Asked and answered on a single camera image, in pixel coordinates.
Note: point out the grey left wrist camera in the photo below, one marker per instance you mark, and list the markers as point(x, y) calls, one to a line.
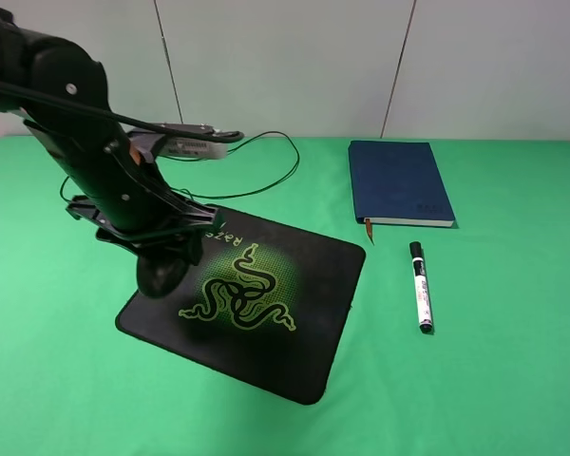
point(190, 142)

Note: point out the green tablecloth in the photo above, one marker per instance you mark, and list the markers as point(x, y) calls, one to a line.
point(492, 379)

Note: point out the black computer mouse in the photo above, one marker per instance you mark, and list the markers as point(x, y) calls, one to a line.
point(158, 276)

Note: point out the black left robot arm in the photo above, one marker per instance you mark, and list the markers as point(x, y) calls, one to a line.
point(61, 94)

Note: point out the black green Razer mousepad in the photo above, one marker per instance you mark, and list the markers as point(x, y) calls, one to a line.
point(266, 305)

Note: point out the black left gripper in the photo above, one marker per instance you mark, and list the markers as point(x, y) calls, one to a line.
point(146, 223)

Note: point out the blue notebook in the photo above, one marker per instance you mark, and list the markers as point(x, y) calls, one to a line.
point(397, 183)

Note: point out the black white marker pen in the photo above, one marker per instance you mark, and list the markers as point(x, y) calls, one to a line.
point(423, 306)

